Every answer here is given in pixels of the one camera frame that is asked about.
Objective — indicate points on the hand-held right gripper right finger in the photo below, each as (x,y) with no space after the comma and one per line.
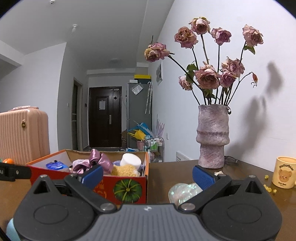
(203,177)

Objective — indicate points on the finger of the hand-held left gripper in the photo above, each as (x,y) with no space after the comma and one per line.
(23,172)

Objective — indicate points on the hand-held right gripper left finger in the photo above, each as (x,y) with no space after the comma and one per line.
(92,176)

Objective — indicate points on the purple satin scrunchie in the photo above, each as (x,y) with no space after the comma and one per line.
(101,160)

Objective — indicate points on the pearly green pouch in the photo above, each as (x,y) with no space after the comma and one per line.
(182,192)

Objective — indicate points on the small blue tissue packet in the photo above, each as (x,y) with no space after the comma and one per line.
(56,166)

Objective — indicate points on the red cardboard box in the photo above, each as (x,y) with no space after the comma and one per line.
(129,187)

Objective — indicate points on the white cylindrical jar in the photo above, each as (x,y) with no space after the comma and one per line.
(130,160)

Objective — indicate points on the orange tangerine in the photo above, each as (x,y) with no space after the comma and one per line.
(8,160)

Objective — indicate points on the white flat board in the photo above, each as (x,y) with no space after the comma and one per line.
(183,156)

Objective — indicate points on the pink ribbed suitcase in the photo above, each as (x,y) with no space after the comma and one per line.
(23,134)

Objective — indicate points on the purple textured vase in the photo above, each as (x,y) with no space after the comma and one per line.
(212,136)

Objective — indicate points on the brown cardboard carton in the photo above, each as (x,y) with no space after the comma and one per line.
(124,139)

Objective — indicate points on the pink bucket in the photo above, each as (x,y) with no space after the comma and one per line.
(140,145)

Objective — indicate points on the trolley cart with bottles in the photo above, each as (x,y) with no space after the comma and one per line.
(153,147)

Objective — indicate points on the dark brown door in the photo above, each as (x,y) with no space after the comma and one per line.
(105,118)

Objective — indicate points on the blue and yellow bags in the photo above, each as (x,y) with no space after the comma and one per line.
(138,132)

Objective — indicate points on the pink acrylic decoration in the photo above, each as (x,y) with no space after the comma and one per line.
(160,126)

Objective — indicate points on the scattered yellow kernels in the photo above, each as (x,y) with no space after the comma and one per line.
(269,188)

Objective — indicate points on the white paper notice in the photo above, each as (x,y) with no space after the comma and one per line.
(102,104)

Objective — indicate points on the grey refrigerator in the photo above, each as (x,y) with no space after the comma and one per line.
(137,111)

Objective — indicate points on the yellow bear mug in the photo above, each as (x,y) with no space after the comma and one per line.
(284,172)

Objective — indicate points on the white folded umbrella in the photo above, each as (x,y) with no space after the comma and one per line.
(149,97)

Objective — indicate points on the clear plastic bag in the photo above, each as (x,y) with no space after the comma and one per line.
(137,89)

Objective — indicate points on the bunch of dried pink roses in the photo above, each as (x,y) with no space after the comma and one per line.
(208,74)

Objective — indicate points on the yellow black box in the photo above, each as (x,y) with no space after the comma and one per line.
(142,78)

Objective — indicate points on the white wall panel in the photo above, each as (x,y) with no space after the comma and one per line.
(159,73)

